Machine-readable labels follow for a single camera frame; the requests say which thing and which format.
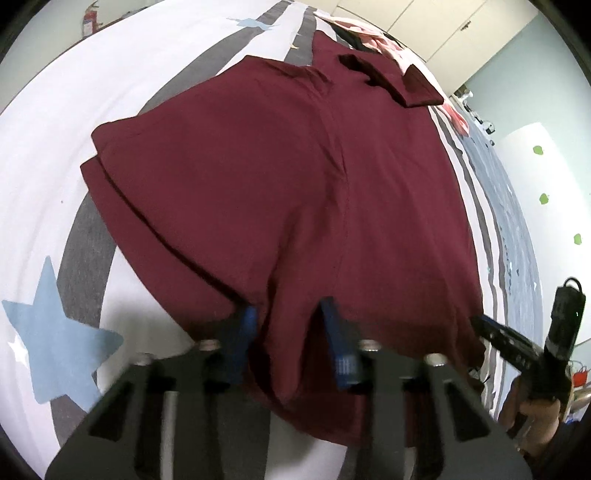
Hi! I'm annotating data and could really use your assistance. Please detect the red fire extinguisher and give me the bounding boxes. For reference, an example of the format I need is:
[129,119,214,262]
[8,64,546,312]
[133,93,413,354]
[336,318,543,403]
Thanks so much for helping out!
[82,0,100,37]

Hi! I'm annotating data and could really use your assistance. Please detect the black garment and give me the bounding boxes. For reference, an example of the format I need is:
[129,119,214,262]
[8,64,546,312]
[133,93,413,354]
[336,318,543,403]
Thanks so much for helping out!
[331,22,370,49]

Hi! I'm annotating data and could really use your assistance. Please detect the pink garment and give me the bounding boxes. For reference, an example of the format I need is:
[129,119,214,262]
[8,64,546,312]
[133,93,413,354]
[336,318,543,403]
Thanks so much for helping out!
[314,14,469,136]

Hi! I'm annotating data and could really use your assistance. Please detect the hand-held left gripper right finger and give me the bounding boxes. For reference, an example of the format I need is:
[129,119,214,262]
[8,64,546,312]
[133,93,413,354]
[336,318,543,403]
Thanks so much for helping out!
[320,296,533,480]

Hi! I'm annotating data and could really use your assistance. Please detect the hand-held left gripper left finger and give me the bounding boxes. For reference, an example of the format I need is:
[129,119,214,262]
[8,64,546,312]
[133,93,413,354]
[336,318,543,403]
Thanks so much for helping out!
[45,305,258,480]

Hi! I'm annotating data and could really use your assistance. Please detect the cream four-door wardrobe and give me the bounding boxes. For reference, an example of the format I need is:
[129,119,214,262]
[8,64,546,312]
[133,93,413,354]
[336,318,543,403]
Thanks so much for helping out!
[336,0,541,63]

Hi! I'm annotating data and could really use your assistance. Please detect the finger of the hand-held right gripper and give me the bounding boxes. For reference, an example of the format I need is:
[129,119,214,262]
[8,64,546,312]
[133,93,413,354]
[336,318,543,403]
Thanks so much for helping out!
[471,315,546,370]

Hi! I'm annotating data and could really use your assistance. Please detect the maroon polo shirt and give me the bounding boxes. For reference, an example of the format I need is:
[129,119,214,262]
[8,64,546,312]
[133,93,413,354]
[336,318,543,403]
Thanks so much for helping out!
[79,30,485,446]

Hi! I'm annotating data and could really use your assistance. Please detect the white bed headboard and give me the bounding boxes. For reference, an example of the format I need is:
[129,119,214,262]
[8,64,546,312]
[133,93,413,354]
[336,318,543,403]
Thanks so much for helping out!
[494,122,591,324]

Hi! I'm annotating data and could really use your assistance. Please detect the person's right hand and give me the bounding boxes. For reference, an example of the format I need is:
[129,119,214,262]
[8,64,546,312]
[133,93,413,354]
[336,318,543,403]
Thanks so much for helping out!
[498,383,561,455]

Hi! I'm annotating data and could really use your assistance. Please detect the white power strip with chargers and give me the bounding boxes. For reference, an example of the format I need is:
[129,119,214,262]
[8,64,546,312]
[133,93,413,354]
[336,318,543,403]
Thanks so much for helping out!
[468,108,497,136]

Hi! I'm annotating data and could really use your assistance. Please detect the red paper bag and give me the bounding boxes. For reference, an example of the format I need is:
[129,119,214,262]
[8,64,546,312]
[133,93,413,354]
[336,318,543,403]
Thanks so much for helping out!
[571,362,591,393]

